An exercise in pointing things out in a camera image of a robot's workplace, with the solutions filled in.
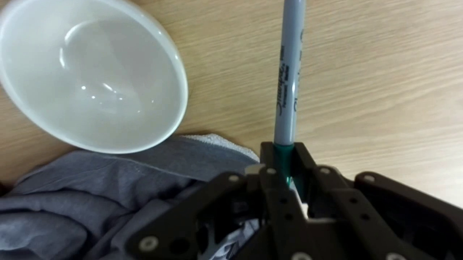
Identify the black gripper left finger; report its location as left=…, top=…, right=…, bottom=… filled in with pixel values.
left=126, top=142, right=310, bottom=260

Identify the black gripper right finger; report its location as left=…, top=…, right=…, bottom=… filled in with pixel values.
left=292, top=142, right=463, bottom=260

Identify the green capped marker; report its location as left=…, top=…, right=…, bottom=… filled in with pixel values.
left=272, top=0, right=308, bottom=194

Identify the white bowl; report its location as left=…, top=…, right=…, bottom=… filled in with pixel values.
left=0, top=0, right=190, bottom=157

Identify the grey crumpled sweatshirt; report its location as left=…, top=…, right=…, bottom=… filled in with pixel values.
left=0, top=134, right=262, bottom=260

